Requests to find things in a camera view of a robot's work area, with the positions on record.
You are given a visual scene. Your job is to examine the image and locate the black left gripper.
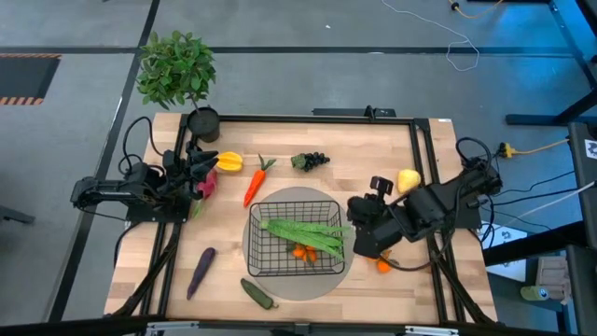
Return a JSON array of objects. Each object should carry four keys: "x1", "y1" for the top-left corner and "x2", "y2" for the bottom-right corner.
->
[{"x1": 174, "y1": 148, "x2": 221, "y2": 193}]

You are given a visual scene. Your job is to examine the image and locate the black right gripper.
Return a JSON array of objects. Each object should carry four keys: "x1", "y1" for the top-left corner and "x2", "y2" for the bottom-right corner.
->
[{"x1": 346, "y1": 192, "x2": 408, "y2": 260}]

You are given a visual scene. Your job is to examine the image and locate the pink dragon fruit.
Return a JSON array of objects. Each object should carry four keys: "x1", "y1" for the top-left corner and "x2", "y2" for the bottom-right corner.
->
[{"x1": 191, "y1": 169, "x2": 219, "y2": 220}]

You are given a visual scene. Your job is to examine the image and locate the tangerine pair with leaves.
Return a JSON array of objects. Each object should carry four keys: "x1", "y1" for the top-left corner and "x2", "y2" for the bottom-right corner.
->
[
  {"x1": 368, "y1": 249, "x2": 396, "y2": 274},
  {"x1": 291, "y1": 242, "x2": 319, "y2": 265}
]

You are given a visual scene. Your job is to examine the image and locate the orange carrot green top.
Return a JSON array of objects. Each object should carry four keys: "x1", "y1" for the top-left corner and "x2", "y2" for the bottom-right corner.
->
[{"x1": 243, "y1": 153, "x2": 277, "y2": 209}]

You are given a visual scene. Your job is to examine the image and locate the yellow pear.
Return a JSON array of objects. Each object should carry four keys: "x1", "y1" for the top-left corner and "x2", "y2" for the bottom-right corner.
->
[{"x1": 396, "y1": 168, "x2": 423, "y2": 195}]

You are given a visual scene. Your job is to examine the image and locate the green lettuce leaf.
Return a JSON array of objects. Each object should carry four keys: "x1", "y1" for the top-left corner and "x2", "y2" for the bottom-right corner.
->
[{"x1": 259, "y1": 217, "x2": 352, "y2": 261}]

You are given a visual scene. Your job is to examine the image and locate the black grape bunch green leaf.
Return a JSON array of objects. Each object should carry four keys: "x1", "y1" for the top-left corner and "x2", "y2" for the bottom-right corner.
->
[{"x1": 290, "y1": 151, "x2": 331, "y2": 173}]

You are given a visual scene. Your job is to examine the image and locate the purple eggplant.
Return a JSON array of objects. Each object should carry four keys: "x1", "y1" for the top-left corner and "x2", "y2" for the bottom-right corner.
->
[{"x1": 186, "y1": 246, "x2": 217, "y2": 301}]

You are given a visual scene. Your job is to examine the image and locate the dark green cucumber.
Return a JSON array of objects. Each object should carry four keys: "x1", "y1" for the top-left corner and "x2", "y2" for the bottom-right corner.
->
[{"x1": 240, "y1": 278, "x2": 279, "y2": 311}]

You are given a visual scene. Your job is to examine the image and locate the grey round placemat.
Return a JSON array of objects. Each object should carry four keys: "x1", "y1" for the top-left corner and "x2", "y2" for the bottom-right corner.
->
[{"x1": 241, "y1": 186, "x2": 356, "y2": 302}]

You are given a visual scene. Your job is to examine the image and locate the artificial green plant black pot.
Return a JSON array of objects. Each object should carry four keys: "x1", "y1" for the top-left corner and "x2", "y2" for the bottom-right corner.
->
[{"x1": 134, "y1": 29, "x2": 222, "y2": 145}]

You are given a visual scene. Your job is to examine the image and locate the white printed paper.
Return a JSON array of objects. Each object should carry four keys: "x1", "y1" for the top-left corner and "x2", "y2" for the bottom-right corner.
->
[{"x1": 481, "y1": 222, "x2": 529, "y2": 283}]

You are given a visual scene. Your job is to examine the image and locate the green roll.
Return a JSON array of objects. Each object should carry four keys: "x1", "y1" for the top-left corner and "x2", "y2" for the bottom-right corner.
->
[{"x1": 519, "y1": 285, "x2": 551, "y2": 302}]

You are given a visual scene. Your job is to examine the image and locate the beige box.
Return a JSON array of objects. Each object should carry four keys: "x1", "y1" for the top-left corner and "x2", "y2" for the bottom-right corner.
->
[{"x1": 535, "y1": 255, "x2": 571, "y2": 293}]

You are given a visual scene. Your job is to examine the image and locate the black cabinet white sticker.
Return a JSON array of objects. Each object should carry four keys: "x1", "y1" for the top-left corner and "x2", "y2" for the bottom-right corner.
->
[{"x1": 566, "y1": 120, "x2": 597, "y2": 336}]

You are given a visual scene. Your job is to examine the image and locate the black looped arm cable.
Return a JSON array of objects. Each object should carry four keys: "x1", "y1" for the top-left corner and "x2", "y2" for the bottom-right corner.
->
[{"x1": 118, "y1": 116, "x2": 165, "y2": 177}]

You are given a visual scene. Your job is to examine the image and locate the black wire basket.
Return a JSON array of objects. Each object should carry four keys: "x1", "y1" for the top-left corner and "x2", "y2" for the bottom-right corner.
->
[{"x1": 246, "y1": 200, "x2": 347, "y2": 278}]

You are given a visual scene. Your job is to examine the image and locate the black table frame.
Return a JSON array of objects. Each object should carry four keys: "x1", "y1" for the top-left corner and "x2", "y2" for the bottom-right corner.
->
[{"x1": 103, "y1": 111, "x2": 499, "y2": 336}]

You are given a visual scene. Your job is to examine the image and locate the black bar bracket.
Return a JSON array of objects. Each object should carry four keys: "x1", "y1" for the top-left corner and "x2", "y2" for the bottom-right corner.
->
[{"x1": 312, "y1": 105, "x2": 398, "y2": 119}]

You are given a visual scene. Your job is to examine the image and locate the yellow plug with cable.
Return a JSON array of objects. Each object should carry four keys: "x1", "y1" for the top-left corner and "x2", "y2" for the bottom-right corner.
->
[{"x1": 495, "y1": 138, "x2": 573, "y2": 160}]

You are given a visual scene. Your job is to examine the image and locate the long white cable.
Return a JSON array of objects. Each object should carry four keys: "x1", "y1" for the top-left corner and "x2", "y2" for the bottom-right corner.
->
[{"x1": 506, "y1": 180, "x2": 597, "y2": 221}]

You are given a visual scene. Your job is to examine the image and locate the black desk frame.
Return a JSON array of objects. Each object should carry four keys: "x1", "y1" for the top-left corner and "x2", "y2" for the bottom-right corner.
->
[{"x1": 505, "y1": 0, "x2": 597, "y2": 127}]

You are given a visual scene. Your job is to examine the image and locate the white floor cable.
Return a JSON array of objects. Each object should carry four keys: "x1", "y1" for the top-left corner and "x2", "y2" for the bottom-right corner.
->
[{"x1": 381, "y1": 0, "x2": 481, "y2": 73}]

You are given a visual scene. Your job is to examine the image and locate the yellow floor cable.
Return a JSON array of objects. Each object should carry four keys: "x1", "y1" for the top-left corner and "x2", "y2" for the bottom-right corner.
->
[{"x1": 449, "y1": 0, "x2": 506, "y2": 21}]

